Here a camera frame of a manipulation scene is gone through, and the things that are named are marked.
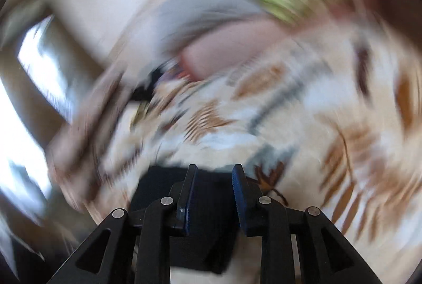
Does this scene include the leaf print bedsheet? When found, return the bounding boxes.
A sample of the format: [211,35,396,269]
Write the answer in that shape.
[82,24,422,284]

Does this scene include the dark cloth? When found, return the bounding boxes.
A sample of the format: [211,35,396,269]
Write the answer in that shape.
[130,62,185,102]

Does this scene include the bright window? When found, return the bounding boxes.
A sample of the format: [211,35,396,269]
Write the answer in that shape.
[0,17,75,194]

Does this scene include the pink pillow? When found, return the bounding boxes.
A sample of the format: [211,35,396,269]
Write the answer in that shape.
[180,16,333,81]

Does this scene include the black pants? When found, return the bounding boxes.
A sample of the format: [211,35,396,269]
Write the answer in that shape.
[130,165,242,275]

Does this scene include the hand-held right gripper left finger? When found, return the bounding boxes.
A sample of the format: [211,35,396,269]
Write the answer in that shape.
[49,164,198,284]

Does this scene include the person's left forearm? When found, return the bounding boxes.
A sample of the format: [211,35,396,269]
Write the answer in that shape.
[46,68,141,207]

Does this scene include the grey cloth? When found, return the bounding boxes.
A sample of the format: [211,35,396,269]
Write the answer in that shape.
[145,0,268,51]

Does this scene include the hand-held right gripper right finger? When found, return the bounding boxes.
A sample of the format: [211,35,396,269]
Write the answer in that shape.
[232,164,382,284]

